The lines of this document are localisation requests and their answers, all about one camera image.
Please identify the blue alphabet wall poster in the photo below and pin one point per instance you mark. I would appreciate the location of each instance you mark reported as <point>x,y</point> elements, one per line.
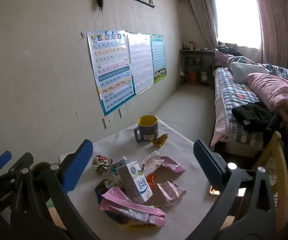
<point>111,72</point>

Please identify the white pink snack wrapper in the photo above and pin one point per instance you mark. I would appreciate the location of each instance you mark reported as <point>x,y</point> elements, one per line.
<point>152,161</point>

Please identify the pink foil wrapper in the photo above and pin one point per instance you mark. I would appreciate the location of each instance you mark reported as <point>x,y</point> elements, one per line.
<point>172,166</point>

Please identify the orange wrapper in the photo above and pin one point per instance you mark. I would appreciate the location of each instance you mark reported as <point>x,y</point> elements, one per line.
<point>151,181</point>

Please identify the dark blue snack wrapper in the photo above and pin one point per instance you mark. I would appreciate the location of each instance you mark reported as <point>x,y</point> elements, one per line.
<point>103,185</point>

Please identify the white wall socket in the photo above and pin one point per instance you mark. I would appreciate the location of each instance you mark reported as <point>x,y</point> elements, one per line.
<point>108,122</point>
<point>123,110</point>

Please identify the white milk carton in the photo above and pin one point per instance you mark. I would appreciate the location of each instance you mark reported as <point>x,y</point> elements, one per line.
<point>139,183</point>

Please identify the bright window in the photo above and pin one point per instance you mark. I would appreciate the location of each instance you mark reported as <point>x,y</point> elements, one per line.
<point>236,17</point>

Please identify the red box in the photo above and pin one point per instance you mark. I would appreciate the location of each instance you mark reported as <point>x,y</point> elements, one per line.
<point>188,45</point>

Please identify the gold candy wrapper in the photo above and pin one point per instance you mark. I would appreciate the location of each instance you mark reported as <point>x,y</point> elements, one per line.
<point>159,140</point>

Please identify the white chart wall poster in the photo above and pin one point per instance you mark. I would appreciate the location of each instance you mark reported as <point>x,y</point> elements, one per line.
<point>141,62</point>

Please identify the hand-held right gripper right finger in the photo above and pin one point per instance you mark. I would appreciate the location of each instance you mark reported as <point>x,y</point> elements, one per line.
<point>208,166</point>

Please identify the dark blue patterned blanket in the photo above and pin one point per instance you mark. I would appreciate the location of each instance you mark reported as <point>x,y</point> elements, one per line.
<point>281,70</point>

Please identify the white tablecloth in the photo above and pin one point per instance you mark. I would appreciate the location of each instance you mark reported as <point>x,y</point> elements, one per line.
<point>188,205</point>

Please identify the dark blue yellow mug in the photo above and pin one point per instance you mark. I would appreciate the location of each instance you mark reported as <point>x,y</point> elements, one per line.
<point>147,130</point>

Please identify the orange container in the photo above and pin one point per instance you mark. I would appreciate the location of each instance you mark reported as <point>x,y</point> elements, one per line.
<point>193,78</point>

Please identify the small white container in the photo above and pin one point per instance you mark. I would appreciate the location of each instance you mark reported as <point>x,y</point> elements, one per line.
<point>203,76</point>

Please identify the black garment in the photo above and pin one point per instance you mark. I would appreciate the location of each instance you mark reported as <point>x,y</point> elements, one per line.
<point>253,115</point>

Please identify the bed with plaid sheet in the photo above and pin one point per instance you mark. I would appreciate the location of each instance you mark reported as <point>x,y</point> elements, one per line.
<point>228,92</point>

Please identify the patterned curtain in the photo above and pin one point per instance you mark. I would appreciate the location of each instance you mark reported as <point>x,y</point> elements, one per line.
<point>271,25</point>
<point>201,12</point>

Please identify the dark shelf unit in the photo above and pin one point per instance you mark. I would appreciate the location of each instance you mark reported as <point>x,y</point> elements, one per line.
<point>183,62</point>

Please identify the green chart wall poster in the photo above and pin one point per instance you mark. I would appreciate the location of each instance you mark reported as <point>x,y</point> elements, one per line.
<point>158,55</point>

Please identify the light blue white wrapper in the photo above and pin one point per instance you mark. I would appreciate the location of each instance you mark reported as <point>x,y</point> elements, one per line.
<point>120,163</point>

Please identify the light blue pillow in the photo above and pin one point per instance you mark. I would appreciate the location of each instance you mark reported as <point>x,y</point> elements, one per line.
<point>243,71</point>

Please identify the long pink wrapper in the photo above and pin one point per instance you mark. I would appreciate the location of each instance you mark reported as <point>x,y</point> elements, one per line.
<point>134,210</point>

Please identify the pink quilt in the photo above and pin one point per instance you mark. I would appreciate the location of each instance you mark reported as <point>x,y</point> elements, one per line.
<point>276,90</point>

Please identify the purple blanket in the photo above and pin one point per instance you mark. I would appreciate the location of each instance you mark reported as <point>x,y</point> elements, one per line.
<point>222,57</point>

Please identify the small pink wrapper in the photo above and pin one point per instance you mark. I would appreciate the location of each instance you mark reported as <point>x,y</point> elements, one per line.
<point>171,192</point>

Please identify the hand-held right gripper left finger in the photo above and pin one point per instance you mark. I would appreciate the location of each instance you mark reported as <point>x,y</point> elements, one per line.
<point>76,166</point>

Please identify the wooden chair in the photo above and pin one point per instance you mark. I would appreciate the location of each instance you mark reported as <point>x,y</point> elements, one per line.
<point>281,170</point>

